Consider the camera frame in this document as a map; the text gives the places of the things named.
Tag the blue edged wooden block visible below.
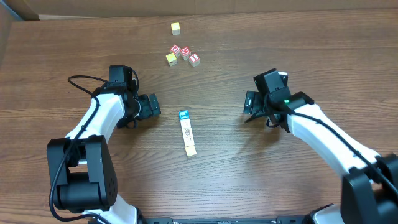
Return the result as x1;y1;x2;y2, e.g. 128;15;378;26
178;110;190;121

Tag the yellow top wooden block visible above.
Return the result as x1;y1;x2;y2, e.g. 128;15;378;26
185;145;197;158

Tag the cardboard box back edge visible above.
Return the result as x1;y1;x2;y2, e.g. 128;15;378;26
5;0;397;20

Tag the red letter I block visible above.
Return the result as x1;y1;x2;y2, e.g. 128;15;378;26
188;53;200;67

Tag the far yellow wooden block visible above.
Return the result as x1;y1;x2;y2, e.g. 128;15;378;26
170;22;181;35

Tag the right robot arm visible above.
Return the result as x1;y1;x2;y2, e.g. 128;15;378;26
243;69;397;223

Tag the yellow wooden block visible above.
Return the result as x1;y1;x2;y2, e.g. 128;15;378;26
185;145;197;158
170;22;181;35

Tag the red letter M block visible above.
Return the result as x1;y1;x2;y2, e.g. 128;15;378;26
180;47;192;60

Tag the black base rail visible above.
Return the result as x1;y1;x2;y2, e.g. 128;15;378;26
87;215;366;224

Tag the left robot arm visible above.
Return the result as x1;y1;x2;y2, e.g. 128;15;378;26
47;65;161;224

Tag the yellow block near red blocks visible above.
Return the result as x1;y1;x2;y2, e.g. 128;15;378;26
166;53;178;67

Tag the beige picture wooden block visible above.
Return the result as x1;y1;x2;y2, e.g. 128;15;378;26
180;119;192;129

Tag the red letter O block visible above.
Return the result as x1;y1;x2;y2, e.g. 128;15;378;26
170;44;181;58

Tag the green letter B block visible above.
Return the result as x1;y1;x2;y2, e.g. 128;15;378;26
182;128;193;138

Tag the beige drawing wooden block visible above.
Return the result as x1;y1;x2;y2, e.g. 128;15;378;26
183;136;195;147

